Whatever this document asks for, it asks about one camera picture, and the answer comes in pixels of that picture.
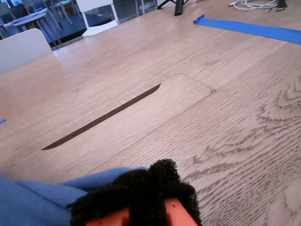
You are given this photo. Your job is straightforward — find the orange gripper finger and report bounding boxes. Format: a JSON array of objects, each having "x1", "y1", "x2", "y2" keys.
[
  {"x1": 70, "y1": 170, "x2": 150, "y2": 226},
  {"x1": 147, "y1": 159, "x2": 203, "y2": 226}
]

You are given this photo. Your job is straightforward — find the blue printed T-shirt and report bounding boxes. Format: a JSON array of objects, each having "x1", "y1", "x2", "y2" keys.
[{"x1": 0, "y1": 166, "x2": 148, "y2": 226}]

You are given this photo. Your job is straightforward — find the white chair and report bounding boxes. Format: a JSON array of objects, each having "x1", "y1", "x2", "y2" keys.
[
  {"x1": 0, "y1": 28, "x2": 54, "y2": 74},
  {"x1": 75, "y1": 0, "x2": 119, "y2": 36}
]

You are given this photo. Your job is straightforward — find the long blue tape strip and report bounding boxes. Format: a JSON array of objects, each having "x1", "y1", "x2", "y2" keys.
[{"x1": 193, "y1": 14, "x2": 301, "y2": 45}]

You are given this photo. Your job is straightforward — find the round grey table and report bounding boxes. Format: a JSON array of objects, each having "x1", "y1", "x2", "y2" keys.
[{"x1": 11, "y1": 13, "x2": 63, "y2": 47}]

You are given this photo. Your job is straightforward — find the wooden table cable hatch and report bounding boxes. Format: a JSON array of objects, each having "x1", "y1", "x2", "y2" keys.
[{"x1": 40, "y1": 73, "x2": 217, "y2": 176}]

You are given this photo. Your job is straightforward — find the white coiled cable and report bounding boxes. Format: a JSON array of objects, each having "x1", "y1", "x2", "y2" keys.
[{"x1": 228, "y1": 0, "x2": 279, "y2": 10}]

